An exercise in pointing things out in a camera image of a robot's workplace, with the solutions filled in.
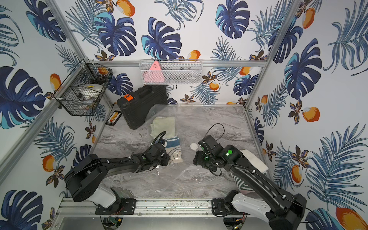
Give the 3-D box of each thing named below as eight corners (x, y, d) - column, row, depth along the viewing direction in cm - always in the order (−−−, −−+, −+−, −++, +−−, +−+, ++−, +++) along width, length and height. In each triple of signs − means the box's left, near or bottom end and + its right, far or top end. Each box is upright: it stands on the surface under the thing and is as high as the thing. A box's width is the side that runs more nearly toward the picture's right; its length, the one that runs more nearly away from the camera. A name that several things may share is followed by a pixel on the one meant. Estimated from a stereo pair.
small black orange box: (107, 125, 112) (105, 122, 110) (115, 112, 120) (113, 110, 118) (114, 126, 111) (113, 123, 109) (122, 113, 120) (121, 111, 117)
